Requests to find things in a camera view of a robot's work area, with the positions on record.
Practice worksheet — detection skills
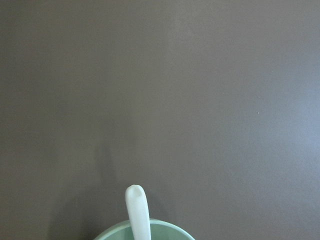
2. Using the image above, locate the white plastic spoon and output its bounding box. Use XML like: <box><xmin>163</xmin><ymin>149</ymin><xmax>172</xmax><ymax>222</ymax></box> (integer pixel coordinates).
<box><xmin>125</xmin><ymin>184</ymin><xmax>152</xmax><ymax>240</ymax></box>

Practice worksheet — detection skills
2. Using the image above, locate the light green bowl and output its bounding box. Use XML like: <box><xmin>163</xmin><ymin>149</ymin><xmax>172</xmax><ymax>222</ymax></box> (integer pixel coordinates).
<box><xmin>94</xmin><ymin>218</ymin><xmax>195</xmax><ymax>240</ymax></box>

